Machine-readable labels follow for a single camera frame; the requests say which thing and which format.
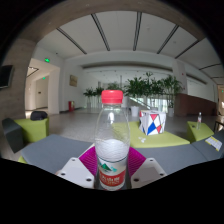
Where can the potted green plants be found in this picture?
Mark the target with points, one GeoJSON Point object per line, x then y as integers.
{"type": "Point", "coordinates": [143, 86]}

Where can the white yellow pamphlet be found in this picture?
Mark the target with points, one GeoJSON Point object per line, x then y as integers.
{"type": "Point", "coordinates": [214, 142]}

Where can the framed wall picture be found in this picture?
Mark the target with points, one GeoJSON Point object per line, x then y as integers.
{"type": "Point", "coordinates": [73, 80]}

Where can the grey upholstered bench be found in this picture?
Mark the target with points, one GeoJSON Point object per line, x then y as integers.
{"type": "Point", "coordinates": [53, 150]}

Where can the red fire extinguisher box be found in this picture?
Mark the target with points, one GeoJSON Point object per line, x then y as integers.
{"type": "Point", "coordinates": [71, 106]}

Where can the lime green cube seat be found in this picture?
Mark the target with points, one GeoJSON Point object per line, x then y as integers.
{"type": "Point", "coordinates": [35, 130]}

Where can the white red blue polyhedron box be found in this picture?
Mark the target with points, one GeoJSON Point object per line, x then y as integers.
{"type": "Point", "coordinates": [152, 123]}

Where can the black bag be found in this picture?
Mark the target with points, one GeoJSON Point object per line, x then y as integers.
{"type": "Point", "coordinates": [38, 115]}

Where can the wide lime green ottoman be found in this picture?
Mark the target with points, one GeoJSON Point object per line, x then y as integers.
{"type": "Point", "coordinates": [163, 140]}

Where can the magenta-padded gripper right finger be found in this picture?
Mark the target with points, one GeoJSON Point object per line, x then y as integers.
{"type": "Point", "coordinates": [148, 172]}

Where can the small lime green ottoman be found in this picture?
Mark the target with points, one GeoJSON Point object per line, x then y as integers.
{"type": "Point", "coordinates": [198, 133]}

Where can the small clear plastic bottle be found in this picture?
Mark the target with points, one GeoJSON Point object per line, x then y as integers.
{"type": "Point", "coordinates": [199, 121]}

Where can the lime green seat cushion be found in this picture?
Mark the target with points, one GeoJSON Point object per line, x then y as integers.
{"type": "Point", "coordinates": [22, 160]}

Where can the clear red-capped water bottle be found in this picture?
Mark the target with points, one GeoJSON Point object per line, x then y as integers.
{"type": "Point", "coordinates": [112, 153]}

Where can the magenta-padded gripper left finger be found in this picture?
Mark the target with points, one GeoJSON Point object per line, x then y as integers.
{"type": "Point", "coordinates": [75, 173]}

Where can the black wall screen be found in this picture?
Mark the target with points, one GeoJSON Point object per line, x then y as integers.
{"type": "Point", "coordinates": [6, 76]}

